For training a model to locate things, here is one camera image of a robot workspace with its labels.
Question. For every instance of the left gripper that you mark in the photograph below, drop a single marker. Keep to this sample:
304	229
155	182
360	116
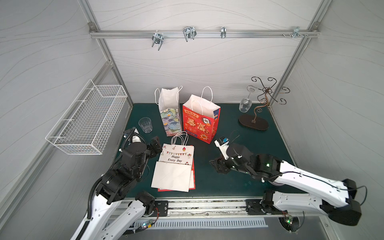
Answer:
154	145

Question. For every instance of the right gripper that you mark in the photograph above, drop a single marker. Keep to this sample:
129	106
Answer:
222	163

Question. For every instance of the red paper bag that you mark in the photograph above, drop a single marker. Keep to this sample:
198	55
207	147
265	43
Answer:
201	117
192	181

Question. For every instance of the white paper bag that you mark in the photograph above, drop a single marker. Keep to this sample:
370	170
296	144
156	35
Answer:
173	169

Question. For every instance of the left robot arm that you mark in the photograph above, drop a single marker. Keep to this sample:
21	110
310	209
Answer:
109	191

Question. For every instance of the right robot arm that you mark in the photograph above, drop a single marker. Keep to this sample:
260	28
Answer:
332	198

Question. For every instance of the floral paper bag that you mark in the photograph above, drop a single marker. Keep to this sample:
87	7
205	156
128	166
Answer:
169	108

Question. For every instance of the white vent grille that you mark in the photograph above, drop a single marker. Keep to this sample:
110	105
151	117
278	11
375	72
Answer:
216	223

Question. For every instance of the wine glass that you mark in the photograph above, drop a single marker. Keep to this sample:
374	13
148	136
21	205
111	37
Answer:
245	104

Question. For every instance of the leftmost metal hook clamp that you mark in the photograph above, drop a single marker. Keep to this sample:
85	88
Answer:
157	39

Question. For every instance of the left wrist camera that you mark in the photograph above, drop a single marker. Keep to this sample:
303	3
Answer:
135	137

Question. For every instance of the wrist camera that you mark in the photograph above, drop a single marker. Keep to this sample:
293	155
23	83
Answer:
223	144
135	137

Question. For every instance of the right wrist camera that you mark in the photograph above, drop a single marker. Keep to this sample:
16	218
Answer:
223	144

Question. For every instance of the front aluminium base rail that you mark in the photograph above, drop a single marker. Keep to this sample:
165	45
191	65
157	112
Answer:
216	207

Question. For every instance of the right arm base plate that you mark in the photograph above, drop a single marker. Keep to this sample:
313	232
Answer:
255	207

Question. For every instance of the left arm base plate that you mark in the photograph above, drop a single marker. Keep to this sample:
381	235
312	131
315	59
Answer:
160	208

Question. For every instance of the white wire basket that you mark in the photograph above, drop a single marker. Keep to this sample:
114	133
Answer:
85	127

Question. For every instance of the horizontal aluminium rail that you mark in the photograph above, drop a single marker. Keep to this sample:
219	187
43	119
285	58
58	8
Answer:
201	34

